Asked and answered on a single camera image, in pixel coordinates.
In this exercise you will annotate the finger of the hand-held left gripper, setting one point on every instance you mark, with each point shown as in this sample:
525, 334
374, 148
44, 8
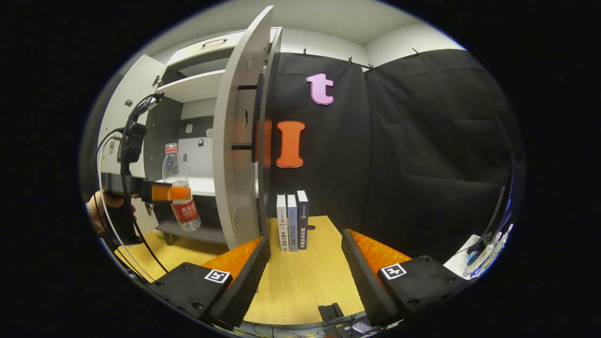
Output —
171, 192

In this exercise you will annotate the small black holder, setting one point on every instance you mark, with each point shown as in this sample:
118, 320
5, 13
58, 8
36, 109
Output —
331, 312

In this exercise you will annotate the white cabinet shelf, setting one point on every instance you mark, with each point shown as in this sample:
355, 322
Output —
192, 87
202, 187

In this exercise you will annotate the white book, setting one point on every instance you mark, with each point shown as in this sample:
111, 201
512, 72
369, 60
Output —
281, 220

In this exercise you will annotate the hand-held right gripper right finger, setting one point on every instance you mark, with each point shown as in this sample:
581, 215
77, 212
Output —
364, 281

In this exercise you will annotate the dark book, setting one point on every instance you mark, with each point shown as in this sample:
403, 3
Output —
303, 220

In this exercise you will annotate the grey book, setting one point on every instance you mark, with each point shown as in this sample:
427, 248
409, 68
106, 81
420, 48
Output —
292, 220

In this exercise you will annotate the white cabinet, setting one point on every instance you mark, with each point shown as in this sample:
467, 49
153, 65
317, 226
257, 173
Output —
159, 141

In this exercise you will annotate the white paper sheet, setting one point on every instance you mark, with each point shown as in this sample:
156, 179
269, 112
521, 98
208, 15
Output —
458, 265

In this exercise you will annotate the clear water bottle red label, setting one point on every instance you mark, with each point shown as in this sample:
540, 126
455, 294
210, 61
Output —
185, 211

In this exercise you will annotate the black backdrop cloth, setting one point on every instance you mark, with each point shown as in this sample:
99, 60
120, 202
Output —
422, 164

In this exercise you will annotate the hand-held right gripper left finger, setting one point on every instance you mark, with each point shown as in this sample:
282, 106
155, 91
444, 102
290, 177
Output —
249, 286

